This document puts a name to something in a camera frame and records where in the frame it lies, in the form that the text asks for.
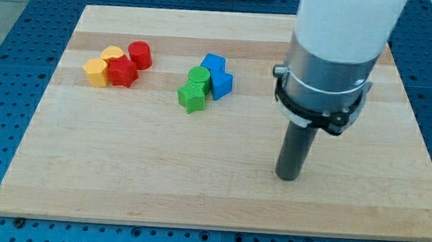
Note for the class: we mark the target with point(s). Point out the blue pentagon block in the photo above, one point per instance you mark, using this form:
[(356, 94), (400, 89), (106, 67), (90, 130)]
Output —
[(214, 62)]

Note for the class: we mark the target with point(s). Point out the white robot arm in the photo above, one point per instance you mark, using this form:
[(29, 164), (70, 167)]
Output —
[(323, 83)]

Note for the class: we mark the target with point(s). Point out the green star block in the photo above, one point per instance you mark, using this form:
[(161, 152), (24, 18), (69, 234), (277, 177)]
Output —
[(191, 96)]

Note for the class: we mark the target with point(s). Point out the red cylinder block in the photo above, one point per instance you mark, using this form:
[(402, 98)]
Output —
[(140, 54)]

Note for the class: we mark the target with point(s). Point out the red star block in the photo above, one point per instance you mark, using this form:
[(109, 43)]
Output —
[(122, 71)]

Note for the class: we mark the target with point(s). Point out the green cylinder block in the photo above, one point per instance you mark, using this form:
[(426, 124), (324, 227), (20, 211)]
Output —
[(201, 75)]

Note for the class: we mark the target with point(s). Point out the yellow heart block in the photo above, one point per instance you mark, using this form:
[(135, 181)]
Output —
[(111, 53)]

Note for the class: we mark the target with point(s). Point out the blue cube block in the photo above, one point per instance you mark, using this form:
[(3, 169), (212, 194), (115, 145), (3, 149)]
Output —
[(221, 84)]

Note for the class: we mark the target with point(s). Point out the yellow hexagon block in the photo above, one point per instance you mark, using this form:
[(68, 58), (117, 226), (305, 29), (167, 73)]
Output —
[(96, 72)]

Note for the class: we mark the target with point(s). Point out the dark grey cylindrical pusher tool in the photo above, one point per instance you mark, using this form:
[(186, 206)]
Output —
[(294, 150)]

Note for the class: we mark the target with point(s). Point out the wooden board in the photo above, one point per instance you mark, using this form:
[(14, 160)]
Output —
[(134, 155)]

